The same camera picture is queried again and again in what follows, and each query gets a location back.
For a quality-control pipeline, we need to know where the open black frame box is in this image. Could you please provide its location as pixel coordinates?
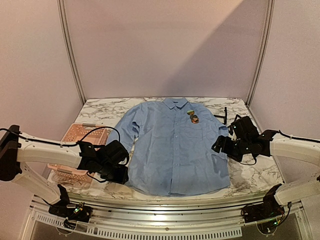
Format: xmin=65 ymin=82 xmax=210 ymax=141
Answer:
xmin=227 ymin=114 xmax=242 ymax=136

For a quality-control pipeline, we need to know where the upright black frame box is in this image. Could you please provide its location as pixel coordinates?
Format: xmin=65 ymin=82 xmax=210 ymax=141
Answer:
xmin=213 ymin=107 xmax=228 ymax=125

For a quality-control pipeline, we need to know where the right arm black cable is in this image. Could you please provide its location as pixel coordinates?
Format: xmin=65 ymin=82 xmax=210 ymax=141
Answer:
xmin=234 ymin=129 xmax=320 ymax=166

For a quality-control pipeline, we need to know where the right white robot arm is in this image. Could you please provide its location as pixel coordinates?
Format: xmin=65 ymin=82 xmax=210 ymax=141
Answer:
xmin=211 ymin=116 xmax=320 ymax=218

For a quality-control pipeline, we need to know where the orange portrait round brooch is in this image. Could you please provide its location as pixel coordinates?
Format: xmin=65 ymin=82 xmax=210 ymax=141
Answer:
xmin=190 ymin=117 xmax=200 ymax=124

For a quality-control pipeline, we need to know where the aluminium front rail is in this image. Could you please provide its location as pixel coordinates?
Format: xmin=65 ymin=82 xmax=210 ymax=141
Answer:
xmin=22 ymin=184 xmax=312 ymax=240

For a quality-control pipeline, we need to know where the left aluminium corner post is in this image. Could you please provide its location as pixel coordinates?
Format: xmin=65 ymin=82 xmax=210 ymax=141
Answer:
xmin=57 ymin=0 xmax=87 ymax=105

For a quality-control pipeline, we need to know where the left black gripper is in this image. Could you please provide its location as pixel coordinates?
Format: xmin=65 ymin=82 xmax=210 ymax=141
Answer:
xmin=97 ymin=162 xmax=129 ymax=186

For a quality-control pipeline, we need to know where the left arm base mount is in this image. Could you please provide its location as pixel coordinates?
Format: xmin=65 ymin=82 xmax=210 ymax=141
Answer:
xmin=48 ymin=199 xmax=93 ymax=230

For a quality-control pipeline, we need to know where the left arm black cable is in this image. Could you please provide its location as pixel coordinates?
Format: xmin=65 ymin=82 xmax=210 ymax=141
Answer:
xmin=0 ymin=126 xmax=121 ymax=183

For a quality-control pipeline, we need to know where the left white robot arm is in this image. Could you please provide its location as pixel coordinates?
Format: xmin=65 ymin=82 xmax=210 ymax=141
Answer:
xmin=0 ymin=125 xmax=130 ymax=217

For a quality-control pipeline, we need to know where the blue button-up shirt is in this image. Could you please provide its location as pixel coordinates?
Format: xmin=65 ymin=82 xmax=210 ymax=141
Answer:
xmin=107 ymin=98 xmax=230 ymax=197

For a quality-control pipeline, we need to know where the aluminium corner post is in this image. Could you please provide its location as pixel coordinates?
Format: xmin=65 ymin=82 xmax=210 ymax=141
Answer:
xmin=57 ymin=0 xmax=87 ymax=105
xmin=245 ymin=0 xmax=275 ymax=108

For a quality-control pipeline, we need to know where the pink plastic basket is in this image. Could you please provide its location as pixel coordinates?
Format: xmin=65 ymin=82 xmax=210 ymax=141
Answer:
xmin=46 ymin=123 xmax=113 ymax=187

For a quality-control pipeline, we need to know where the right aluminium corner post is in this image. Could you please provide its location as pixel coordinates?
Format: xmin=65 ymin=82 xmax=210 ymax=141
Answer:
xmin=245 ymin=0 xmax=275 ymax=108

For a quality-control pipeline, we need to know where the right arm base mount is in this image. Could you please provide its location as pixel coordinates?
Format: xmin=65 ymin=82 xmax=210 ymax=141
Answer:
xmin=240 ymin=200 xmax=292 ymax=235

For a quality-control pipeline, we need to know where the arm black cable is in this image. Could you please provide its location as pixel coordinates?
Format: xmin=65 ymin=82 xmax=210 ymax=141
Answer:
xmin=234 ymin=129 xmax=320 ymax=166
xmin=0 ymin=126 xmax=121 ymax=183

